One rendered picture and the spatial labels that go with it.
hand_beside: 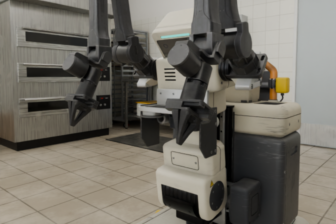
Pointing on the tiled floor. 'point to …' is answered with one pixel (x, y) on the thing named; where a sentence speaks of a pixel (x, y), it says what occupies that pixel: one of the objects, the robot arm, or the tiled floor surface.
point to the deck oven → (45, 68)
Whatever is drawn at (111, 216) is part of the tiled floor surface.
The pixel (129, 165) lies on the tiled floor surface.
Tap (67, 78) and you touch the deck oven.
